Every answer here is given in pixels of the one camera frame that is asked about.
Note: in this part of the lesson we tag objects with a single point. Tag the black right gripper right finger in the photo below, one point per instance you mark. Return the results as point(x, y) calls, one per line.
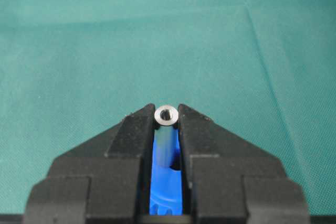
point(227, 179)

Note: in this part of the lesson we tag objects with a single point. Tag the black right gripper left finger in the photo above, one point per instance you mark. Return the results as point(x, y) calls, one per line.
point(103, 180)

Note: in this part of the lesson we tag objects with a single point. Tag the small silver metal shaft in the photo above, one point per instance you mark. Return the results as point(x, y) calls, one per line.
point(165, 137)

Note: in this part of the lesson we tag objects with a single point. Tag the blue plastic gear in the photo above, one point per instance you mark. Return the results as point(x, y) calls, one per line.
point(166, 184)

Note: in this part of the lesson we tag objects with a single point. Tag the green table cloth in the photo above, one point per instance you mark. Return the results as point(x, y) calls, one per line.
point(263, 69)

